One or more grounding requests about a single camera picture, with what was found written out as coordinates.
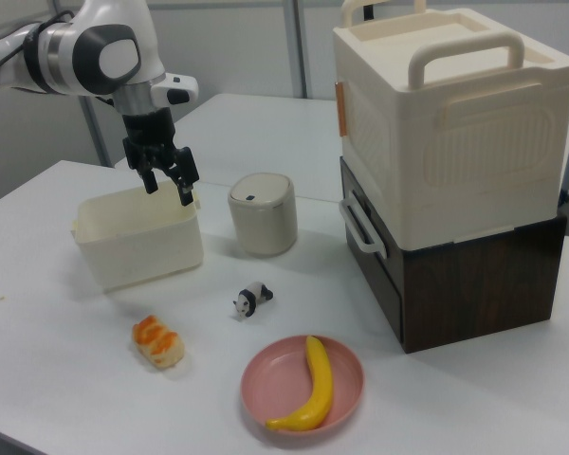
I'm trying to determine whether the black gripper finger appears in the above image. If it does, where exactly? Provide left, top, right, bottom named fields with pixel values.
left=169, top=146, right=202, bottom=207
left=138, top=152, right=159, bottom=195

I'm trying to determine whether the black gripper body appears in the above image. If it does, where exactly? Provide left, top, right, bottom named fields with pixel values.
left=120, top=107, right=182, bottom=173

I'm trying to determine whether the cream plastic box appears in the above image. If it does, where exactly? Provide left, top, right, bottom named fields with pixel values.
left=70, top=183, right=206, bottom=293

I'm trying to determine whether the beige mini trash can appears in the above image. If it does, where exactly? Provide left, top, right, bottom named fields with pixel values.
left=226, top=172, right=299, bottom=259

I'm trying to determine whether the small panda figurine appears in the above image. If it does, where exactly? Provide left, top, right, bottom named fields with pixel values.
left=231, top=281, right=275, bottom=320

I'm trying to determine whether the toy bread with orange stripes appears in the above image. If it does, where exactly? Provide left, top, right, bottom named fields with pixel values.
left=131, top=314, right=187, bottom=370

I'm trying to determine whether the pink round plate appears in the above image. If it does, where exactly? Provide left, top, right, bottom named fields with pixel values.
left=239, top=334, right=366, bottom=434

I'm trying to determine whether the yellow toy banana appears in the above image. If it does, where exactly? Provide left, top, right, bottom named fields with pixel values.
left=264, top=335, right=336, bottom=420

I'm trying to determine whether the dark wooden drawer cabinet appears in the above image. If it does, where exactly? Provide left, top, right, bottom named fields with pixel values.
left=338, top=155, right=569, bottom=355

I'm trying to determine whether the white drawer handle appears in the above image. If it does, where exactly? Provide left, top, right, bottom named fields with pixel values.
left=338, top=195, right=390, bottom=260

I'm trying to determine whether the cream storage box with handles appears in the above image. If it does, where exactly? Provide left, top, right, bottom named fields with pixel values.
left=331, top=0, right=569, bottom=248

